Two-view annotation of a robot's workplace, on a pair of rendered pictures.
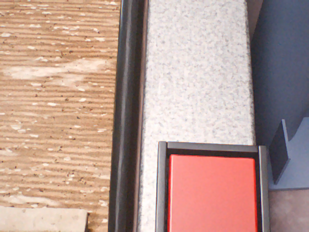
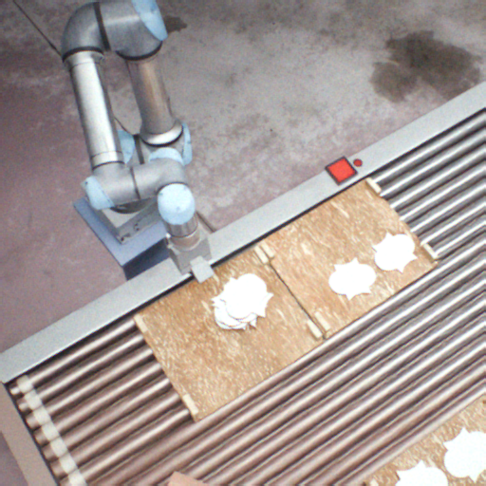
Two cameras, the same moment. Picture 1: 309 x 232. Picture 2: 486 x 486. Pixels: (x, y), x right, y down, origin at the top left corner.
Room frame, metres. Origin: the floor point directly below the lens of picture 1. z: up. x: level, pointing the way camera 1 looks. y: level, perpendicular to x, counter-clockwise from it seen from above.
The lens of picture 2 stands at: (1.07, 0.91, 2.94)
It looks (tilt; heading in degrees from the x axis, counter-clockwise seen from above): 63 degrees down; 234
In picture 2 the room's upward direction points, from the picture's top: 5 degrees clockwise
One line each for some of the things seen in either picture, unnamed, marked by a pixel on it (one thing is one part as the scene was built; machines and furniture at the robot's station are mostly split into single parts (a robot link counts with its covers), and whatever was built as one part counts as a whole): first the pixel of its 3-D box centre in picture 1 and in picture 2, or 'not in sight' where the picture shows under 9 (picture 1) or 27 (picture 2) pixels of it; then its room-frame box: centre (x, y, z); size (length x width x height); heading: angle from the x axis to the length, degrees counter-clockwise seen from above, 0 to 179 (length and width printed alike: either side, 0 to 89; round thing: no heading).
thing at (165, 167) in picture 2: not in sight; (161, 177); (0.77, 0.02, 1.46); 0.11 x 0.11 x 0.08; 74
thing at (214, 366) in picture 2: not in sight; (227, 329); (0.73, 0.23, 0.93); 0.41 x 0.35 x 0.02; 2
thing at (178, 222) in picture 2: not in sight; (177, 209); (0.78, 0.12, 1.47); 0.09 x 0.08 x 0.11; 74
